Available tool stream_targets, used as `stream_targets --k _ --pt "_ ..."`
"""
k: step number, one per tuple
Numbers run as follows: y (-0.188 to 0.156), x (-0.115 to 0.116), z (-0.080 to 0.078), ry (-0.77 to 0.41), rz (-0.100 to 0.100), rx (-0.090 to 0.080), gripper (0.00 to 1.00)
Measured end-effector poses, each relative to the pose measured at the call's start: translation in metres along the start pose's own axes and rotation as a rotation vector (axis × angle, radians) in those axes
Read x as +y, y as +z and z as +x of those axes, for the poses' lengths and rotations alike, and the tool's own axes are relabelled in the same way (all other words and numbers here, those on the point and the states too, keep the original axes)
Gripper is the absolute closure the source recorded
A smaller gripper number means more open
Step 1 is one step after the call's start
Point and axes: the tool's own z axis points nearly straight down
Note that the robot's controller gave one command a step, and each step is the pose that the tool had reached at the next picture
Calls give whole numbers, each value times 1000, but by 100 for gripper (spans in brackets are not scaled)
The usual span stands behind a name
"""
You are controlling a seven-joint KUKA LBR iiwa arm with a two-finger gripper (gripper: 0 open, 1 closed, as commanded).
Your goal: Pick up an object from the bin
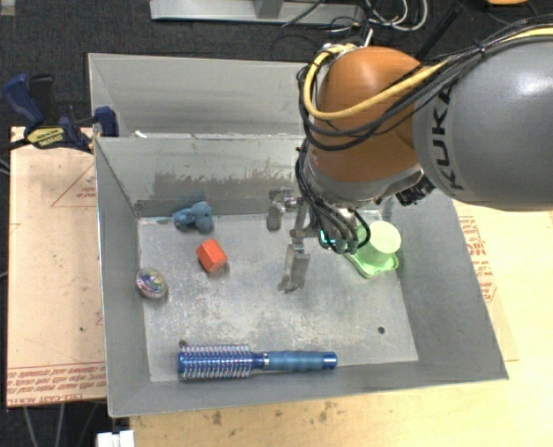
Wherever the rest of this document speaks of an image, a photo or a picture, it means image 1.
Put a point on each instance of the brown cardboard board, red print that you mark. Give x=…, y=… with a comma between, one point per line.
x=53, y=259

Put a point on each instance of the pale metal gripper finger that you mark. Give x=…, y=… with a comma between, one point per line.
x=296, y=268
x=275, y=216

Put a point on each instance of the red-orange block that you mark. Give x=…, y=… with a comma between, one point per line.
x=211, y=255

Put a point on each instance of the blue hairbrush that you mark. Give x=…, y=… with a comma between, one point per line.
x=239, y=362

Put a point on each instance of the iridescent shiny ball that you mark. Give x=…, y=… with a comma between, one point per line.
x=151, y=283

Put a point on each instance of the blue toy animal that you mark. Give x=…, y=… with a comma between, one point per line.
x=197, y=217

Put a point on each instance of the grey metal bin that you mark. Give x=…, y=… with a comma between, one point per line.
x=276, y=310

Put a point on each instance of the pale green cup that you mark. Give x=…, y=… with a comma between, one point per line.
x=375, y=255

